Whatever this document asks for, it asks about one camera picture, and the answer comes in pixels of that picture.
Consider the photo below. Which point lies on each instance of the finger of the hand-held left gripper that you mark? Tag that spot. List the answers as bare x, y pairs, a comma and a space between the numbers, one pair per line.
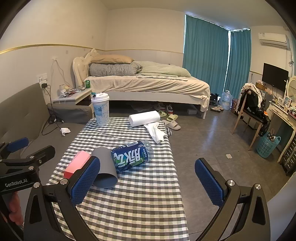
18, 143
44, 153

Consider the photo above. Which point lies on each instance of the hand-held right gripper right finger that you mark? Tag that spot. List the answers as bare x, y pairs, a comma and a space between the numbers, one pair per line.
209, 183

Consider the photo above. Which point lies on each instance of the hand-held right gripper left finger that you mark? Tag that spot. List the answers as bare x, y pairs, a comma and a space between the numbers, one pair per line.
85, 182

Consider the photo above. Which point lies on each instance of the grey cup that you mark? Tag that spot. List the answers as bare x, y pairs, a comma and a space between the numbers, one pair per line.
104, 163

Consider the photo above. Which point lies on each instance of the person's left hand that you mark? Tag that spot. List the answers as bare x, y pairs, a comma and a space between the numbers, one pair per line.
16, 208

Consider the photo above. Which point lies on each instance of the pink sponge block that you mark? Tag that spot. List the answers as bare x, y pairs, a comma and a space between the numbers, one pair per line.
76, 163

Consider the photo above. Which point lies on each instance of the small crumpled tissue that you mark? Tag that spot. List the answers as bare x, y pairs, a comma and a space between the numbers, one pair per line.
65, 131

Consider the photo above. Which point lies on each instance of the paper scrap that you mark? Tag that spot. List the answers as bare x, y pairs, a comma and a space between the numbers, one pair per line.
229, 156

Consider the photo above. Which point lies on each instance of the grey sofa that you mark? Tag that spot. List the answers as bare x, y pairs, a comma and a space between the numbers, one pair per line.
23, 109

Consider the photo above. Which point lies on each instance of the blue label plastic bottle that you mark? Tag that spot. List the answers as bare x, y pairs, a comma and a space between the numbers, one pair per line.
129, 157

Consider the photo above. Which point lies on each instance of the checked tablecloth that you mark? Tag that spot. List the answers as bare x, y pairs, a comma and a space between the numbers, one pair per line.
138, 199

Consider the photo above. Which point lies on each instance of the white nightstand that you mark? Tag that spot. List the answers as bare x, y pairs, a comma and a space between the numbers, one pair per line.
69, 98

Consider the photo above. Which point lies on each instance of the beige slipper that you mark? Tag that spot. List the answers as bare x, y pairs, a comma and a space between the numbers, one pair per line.
174, 125

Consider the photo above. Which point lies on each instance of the teal laundry basket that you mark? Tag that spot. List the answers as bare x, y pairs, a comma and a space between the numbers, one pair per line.
267, 147

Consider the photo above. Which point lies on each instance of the white tumbler with lid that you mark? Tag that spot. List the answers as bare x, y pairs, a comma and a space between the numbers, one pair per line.
100, 111

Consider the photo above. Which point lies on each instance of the crumpled white tissue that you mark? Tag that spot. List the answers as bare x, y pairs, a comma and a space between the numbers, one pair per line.
156, 133

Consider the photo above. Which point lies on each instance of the pale green slipper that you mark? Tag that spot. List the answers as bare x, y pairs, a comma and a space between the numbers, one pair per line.
161, 113
172, 117

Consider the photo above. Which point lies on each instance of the wooden chair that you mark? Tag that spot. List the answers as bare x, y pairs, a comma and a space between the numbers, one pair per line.
248, 114

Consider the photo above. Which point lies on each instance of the green can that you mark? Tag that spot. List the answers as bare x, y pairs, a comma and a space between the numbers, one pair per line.
87, 84

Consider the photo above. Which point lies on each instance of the large water jug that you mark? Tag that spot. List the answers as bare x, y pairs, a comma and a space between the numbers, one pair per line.
225, 100

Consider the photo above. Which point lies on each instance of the black drawer unit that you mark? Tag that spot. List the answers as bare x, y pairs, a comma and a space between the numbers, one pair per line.
291, 157

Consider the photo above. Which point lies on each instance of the black shoes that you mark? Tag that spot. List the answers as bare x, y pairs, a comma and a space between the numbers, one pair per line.
214, 96

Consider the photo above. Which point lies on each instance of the grey white sneakers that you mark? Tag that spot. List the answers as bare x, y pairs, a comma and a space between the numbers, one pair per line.
166, 108

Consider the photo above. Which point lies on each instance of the white paper towel roll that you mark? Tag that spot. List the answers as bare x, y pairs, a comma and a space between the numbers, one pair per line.
144, 118

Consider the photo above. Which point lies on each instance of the clothes pile on chair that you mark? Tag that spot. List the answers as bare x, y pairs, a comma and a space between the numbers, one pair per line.
255, 99

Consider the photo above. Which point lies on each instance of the white dressing table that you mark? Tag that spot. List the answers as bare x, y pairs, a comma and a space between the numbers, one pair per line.
283, 120

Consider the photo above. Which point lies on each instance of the white bed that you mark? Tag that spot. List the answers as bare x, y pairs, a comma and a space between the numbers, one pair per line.
161, 90

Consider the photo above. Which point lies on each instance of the checked folded blanket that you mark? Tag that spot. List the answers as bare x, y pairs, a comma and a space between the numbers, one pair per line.
111, 69

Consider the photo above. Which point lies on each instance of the beige pillow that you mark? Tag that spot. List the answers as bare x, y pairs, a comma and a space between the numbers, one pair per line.
111, 59

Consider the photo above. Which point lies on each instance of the pale green duvet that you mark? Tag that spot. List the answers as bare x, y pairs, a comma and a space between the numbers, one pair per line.
161, 69

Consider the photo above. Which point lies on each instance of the black television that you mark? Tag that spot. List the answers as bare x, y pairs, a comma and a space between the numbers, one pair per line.
275, 76

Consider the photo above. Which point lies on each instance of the narrow teal curtain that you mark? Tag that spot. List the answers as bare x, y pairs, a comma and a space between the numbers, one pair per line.
239, 60

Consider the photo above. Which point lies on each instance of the oval mirror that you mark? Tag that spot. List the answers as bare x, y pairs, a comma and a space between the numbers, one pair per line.
292, 87

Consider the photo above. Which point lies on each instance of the wide teal curtain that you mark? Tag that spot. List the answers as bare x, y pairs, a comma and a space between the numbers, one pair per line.
203, 53

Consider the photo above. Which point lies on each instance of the white air conditioner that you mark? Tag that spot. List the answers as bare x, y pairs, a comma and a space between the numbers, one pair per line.
274, 39

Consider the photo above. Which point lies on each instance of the white wall socket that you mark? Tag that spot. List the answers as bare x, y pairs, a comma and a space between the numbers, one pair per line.
42, 78

